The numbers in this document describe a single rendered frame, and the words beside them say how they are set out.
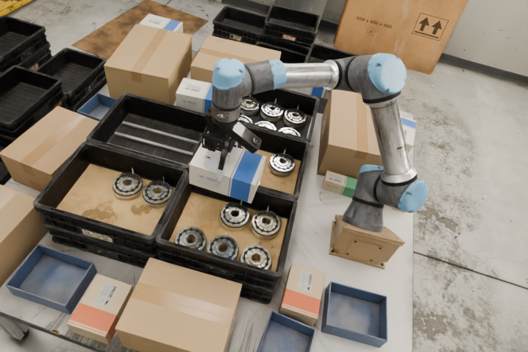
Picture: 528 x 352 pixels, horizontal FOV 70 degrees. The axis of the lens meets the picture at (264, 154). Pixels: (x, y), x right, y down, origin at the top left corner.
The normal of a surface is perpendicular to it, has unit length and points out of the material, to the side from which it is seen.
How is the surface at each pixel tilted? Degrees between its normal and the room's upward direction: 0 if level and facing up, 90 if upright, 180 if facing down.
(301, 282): 0
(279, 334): 0
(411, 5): 80
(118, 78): 90
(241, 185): 90
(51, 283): 0
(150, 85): 90
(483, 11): 90
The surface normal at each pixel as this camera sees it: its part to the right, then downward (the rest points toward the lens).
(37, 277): 0.14, -0.67
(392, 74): 0.44, 0.04
